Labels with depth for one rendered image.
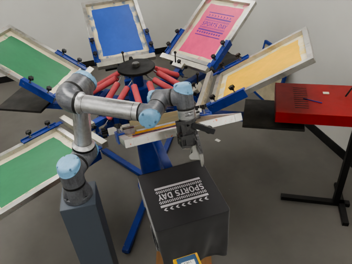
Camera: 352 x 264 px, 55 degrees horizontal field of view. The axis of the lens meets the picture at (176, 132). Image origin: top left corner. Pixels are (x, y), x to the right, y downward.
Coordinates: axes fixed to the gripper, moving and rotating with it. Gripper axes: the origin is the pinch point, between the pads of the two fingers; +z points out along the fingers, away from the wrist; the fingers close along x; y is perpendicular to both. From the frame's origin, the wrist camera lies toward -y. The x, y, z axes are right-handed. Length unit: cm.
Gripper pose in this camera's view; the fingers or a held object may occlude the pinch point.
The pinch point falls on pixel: (198, 160)
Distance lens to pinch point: 151.9
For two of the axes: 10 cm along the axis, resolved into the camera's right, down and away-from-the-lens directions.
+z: 1.5, 9.3, 3.3
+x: 2.6, 2.8, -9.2
